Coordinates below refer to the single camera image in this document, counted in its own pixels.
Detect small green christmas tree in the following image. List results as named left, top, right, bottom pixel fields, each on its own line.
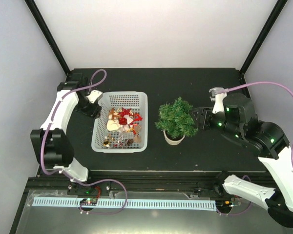
left=155, top=97, right=198, bottom=140

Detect white perforated plastic basket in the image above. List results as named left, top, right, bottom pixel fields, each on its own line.
left=91, top=91, right=148, bottom=153

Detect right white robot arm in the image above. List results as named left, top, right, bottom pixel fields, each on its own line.
left=190, top=93, right=293, bottom=228

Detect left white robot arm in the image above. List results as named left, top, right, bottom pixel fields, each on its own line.
left=30, top=81, right=103, bottom=195

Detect white tree pot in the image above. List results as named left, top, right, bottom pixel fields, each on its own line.
left=163, top=130, right=185, bottom=146

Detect brown ribbon bow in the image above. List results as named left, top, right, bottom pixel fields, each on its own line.
left=108, top=108, right=121, bottom=120

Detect cream heart ornament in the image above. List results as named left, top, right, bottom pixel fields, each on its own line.
left=106, top=119, right=121, bottom=131

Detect red gift box ornament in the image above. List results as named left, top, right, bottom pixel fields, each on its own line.
left=119, top=117, right=127, bottom=125

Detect gold bell ornament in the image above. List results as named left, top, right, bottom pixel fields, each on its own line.
left=103, top=136, right=110, bottom=148

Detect brown pine cone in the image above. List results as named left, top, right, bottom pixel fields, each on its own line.
left=126, top=139, right=134, bottom=146

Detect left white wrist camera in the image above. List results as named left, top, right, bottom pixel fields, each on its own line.
left=86, top=90, right=103, bottom=104

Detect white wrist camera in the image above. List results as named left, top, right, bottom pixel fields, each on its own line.
left=86, top=90, right=103, bottom=104
left=209, top=87, right=228, bottom=114

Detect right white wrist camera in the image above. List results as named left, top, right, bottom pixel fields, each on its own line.
left=209, top=87, right=228, bottom=114

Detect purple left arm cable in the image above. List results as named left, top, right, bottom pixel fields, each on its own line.
left=40, top=69, right=128, bottom=215

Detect white slotted cable duct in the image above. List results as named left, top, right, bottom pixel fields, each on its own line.
left=32, top=197, right=217, bottom=211

